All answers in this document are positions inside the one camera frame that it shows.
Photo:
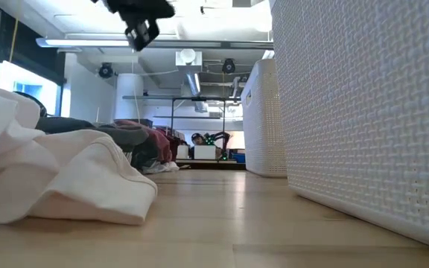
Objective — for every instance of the blue bin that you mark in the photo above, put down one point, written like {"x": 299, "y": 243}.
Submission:
{"x": 238, "y": 156}

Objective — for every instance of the person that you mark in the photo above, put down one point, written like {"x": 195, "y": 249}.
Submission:
{"x": 197, "y": 138}

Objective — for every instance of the black metal rack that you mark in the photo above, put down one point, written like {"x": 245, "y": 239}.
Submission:
{"x": 199, "y": 99}

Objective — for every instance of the grey ceiling vent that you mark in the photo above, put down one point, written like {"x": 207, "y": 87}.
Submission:
{"x": 241, "y": 3}

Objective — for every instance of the white ventilation box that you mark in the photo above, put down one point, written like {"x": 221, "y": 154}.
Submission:
{"x": 188, "y": 57}

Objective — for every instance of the black fabric lump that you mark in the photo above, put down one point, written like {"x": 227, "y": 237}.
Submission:
{"x": 32, "y": 98}

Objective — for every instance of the white garment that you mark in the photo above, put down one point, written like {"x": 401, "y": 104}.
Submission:
{"x": 88, "y": 178}

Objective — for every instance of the mauve garment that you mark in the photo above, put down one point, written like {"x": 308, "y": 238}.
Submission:
{"x": 155, "y": 139}

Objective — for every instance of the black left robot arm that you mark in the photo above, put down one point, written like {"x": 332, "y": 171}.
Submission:
{"x": 143, "y": 7}

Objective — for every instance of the small white box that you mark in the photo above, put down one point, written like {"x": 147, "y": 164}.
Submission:
{"x": 182, "y": 152}

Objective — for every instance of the dark maroon garment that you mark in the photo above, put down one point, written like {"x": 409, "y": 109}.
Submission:
{"x": 177, "y": 143}

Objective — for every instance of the silver duct pipe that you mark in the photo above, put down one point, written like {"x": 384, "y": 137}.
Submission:
{"x": 193, "y": 83}

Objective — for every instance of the white plastic laundry basket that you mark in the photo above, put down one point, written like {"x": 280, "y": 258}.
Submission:
{"x": 263, "y": 111}
{"x": 367, "y": 111}

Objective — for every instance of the large black garment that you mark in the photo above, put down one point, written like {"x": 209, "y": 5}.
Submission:
{"x": 88, "y": 126}

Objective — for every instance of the white round column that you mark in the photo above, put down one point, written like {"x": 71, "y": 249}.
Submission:
{"x": 129, "y": 93}

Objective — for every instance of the bright window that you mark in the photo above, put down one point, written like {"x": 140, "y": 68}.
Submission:
{"x": 28, "y": 80}

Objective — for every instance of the pile of mixed clothes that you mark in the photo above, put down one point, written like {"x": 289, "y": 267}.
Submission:
{"x": 207, "y": 165}

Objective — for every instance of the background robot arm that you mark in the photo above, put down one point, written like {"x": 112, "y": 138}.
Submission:
{"x": 222, "y": 136}

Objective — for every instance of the white cloth with label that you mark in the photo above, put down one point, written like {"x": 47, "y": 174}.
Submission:
{"x": 160, "y": 167}

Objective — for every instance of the black ceiling spotlight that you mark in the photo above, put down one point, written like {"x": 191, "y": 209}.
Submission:
{"x": 228, "y": 66}
{"x": 105, "y": 70}

